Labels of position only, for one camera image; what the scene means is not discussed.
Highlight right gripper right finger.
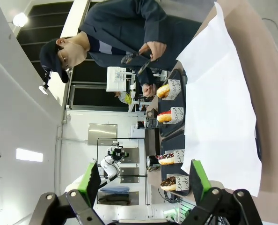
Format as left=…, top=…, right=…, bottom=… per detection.
left=183, top=159, right=263, bottom=225

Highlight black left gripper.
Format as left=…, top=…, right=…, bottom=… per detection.
left=107, top=142, right=131, bottom=162

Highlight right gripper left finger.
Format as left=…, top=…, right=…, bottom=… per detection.
left=35, top=161, right=107, bottom=225

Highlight black serving tongs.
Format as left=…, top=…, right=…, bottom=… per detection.
left=120, top=47, right=154, bottom=76

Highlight person's left forearm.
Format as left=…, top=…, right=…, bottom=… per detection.
left=142, top=0, right=169, bottom=45

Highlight person's right forearm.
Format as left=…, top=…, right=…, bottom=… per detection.
left=133, top=67, right=154, bottom=87

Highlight person's right hand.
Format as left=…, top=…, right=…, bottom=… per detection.
left=142, top=83, right=158, bottom=98

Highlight person's left hand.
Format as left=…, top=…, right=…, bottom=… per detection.
left=139, top=40, right=167, bottom=62

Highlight white script printed paper box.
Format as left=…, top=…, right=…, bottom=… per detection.
left=166, top=173, right=193, bottom=193
left=172, top=149, right=186, bottom=165
left=168, top=106, right=185, bottom=126
left=165, top=79, right=182, bottom=102

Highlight black plastic tray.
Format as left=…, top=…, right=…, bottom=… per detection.
left=159, top=134, right=192, bottom=197
left=158, top=68, right=188, bottom=139

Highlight bystander in yellow top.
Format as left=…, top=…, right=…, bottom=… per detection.
left=114, top=91, right=133, bottom=104

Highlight orange red glazed donut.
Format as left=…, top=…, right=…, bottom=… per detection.
left=156, top=110, right=173, bottom=123

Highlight rectangular ceiling light panel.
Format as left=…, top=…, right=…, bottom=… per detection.
left=15, top=148, right=44, bottom=163

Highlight white background monitor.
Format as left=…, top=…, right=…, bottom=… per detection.
left=106, top=66, right=128, bottom=93

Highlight yellow glazed donut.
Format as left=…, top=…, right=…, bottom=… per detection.
left=156, top=84, right=171, bottom=99

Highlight white paper sheet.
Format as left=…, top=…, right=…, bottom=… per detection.
left=176, top=1, right=263, bottom=197

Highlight dark baseball cap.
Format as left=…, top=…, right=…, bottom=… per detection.
left=39, top=38, right=70, bottom=84

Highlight person in dark blazer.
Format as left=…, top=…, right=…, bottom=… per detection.
left=39, top=0, right=202, bottom=99

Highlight round ceiling light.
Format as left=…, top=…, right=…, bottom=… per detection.
left=12, top=12, right=29, bottom=27

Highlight black cable bundle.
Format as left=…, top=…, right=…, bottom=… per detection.
left=158, top=187, right=178, bottom=203

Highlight head mounted camera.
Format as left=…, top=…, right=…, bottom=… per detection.
left=38, top=69, right=52, bottom=95

